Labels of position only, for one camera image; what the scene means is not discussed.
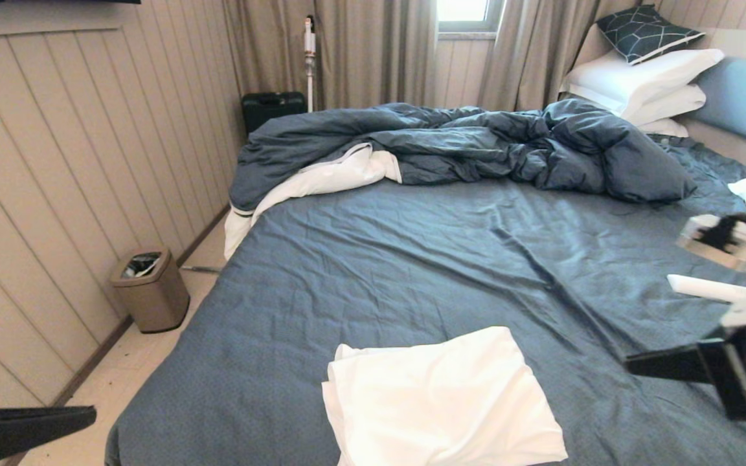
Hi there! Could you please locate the white t-shirt blue print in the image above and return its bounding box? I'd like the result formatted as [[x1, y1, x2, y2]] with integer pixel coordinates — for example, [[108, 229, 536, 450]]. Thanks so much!
[[321, 326, 569, 466]]

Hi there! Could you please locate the brown trash bin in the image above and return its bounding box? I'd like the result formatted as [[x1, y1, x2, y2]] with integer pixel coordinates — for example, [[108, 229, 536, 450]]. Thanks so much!
[[110, 248, 192, 335]]

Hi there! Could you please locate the blue bed with headboard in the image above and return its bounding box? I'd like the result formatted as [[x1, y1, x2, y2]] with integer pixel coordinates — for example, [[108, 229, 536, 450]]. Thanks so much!
[[104, 135, 746, 466]]

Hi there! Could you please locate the dark blue crumpled duvet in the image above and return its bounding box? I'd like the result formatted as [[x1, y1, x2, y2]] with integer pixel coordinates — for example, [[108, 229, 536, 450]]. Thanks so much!
[[224, 100, 697, 262]]

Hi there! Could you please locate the dark patterned pillow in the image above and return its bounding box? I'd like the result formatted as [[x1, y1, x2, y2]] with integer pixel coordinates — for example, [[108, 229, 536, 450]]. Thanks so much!
[[596, 5, 706, 67]]

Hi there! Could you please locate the beige curtain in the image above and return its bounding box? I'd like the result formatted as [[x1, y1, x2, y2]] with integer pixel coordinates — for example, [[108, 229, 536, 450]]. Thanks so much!
[[221, 0, 439, 115], [477, 0, 615, 115]]

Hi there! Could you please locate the window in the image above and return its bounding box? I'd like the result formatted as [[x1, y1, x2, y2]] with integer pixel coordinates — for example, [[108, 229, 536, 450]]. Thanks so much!
[[436, 0, 507, 37]]

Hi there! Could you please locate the black suitcase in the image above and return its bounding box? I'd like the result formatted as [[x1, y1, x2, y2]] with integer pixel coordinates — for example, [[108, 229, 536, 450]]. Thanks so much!
[[242, 92, 308, 137]]

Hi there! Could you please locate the white stick vacuum cleaner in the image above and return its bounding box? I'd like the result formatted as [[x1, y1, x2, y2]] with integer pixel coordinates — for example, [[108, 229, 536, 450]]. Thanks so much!
[[303, 16, 318, 114]]

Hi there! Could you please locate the beige bed headboard frame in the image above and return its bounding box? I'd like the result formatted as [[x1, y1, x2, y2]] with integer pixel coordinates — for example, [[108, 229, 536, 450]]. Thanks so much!
[[684, 28, 746, 177]]

